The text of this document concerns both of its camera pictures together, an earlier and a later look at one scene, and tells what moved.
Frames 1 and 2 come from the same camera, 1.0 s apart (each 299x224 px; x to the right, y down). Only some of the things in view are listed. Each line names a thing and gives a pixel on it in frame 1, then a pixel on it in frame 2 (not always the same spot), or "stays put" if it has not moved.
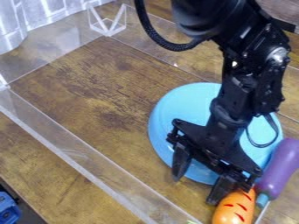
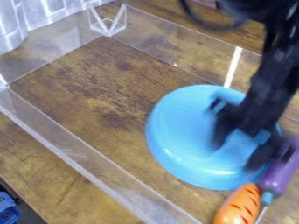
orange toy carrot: [237, 208] stays put
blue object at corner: [10, 210] stays put
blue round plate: [188, 103] stays put
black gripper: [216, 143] to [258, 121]
